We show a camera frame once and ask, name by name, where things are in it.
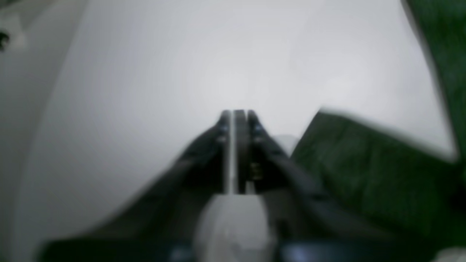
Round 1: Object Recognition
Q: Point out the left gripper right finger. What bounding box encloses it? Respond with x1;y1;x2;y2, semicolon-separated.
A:
233;110;436;262

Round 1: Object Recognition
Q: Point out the dark green t-shirt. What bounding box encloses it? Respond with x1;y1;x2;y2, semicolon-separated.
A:
291;0;466;254

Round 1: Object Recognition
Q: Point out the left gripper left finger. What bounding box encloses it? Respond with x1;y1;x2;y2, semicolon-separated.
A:
40;111;231;262

